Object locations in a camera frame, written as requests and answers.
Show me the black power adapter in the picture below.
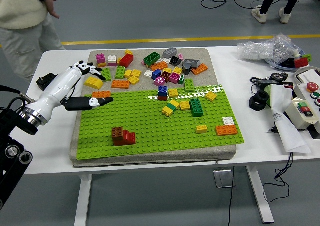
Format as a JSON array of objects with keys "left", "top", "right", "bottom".
[{"left": 250, "top": 76, "right": 294, "bottom": 90}]

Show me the black wall plug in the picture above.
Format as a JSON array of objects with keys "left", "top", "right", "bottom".
[{"left": 36, "top": 72, "right": 58, "bottom": 92}]

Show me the white paper sheet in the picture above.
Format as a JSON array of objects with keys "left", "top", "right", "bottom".
[{"left": 270, "top": 84, "right": 312, "bottom": 154}]

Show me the clear bubble wrap bag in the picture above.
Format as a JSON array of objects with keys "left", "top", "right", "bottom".
[{"left": 237, "top": 33, "right": 305, "bottom": 67}]

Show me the red long brick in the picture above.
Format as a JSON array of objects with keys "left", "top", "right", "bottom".
[{"left": 119, "top": 53, "right": 135, "bottom": 69}]

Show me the black hanging cable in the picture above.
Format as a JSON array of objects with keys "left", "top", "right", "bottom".
[
  {"left": 262, "top": 151, "right": 294, "bottom": 204},
  {"left": 227, "top": 166, "right": 236, "bottom": 226}
]

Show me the green sheet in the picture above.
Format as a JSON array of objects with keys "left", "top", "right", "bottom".
[{"left": 264, "top": 84, "right": 274, "bottom": 107}]

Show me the metal bracket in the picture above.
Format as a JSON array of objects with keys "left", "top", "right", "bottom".
[{"left": 212, "top": 169, "right": 237, "bottom": 189}]

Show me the yellow curved brick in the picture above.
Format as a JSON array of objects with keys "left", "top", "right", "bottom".
[{"left": 83, "top": 76, "right": 104, "bottom": 90}]

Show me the magenta brick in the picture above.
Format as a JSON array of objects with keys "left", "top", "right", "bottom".
[
  {"left": 169, "top": 72, "right": 182, "bottom": 85},
  {"left": 153, "top": 75, "right": 167, "bottom": 87}
]

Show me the grey slope brick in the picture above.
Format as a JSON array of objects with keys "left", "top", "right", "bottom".
[{"left": 182, "top": 58, "right": 202, "bottom": 70}]

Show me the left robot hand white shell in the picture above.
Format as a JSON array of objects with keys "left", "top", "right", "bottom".
[{"left": 24, "top": 60, "right": 115, "bottom": 126}]

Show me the black gear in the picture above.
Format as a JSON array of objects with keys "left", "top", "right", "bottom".
[{"left": 270, "top": 71, "right": 289, "bottom": 82}]

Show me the white rounded device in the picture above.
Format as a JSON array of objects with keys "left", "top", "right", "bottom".
[{"left": 294, "top": 65, "right": 320, "bottom": 85}]

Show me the person's left hand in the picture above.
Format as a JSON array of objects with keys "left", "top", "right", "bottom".
[{"left": 45, "top": 0, "right": 61, "bottom": 20}]

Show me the blue-rimmed bowl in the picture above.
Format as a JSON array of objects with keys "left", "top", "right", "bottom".
[{"left": 265, "top": 49, "right": 308, "bottom": 72}]

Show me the orange long brick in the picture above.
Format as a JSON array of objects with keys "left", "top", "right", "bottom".
[
  {"left": 215, "top": 124, "right": 239, "bottom": 137},
  {"left": 91, "top": 90, "right": 112, "bottom": 99},
  {"left": 111, "top": 79, "right": 131, "bottom": 90},
  {"left": 150, "top": 61, "right": 169, "bottom": 72},
  {"left": 190, "top": 63, "right": 209, "bottom": 77}
]

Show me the control box with red button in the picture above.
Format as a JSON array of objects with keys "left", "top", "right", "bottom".
[{"left": 292, "top": 81, "right": 320, "bottom": 107}]

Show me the white table leg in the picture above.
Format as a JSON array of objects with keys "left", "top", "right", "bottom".
[
  {"left": 74, "top": 173, "right": 94, "bottom": 226},
  {"left": 245, "top": 165, "right": 275, "bottom": 225}
]

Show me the dark red brick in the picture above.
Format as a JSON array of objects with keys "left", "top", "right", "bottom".
[{"left": 160, "top": 70, "right": 172, "bottom": 83}]

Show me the dark green long brick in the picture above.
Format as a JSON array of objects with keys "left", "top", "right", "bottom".
[{"left": 143, "top": 51, "right": 162, "bottom": 68}]

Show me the dark green tall brick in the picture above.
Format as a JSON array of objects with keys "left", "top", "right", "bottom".
[{"left": 189, "top": 98, "right": 204, "bottom": 118}]

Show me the brown brick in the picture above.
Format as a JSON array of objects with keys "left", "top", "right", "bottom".
[{"left": 111, "top": 126, "right": 124, "bottom": 140}]

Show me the black slope brick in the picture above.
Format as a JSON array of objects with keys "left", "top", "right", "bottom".
[{"left": 169, "top": 55, "right": 183, "bottom": 67}]

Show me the large black nut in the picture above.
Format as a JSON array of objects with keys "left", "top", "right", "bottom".
[{"left": 248, "top": 90, "right": 271, "bottom": 111}]

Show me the white switch box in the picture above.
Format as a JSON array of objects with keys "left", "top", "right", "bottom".
[{"left": 284, "top": 97, "right": 320, "bottom": 132}]

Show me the black plug cord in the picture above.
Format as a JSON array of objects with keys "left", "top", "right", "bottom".
[{"left": 65, "top": 82, "right": 78, "bottom": 99}]

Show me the green studded baseplate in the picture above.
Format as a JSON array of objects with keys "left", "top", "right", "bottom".
[{"left": 75, "top": 84, "right": 246, "bottom": 161}]

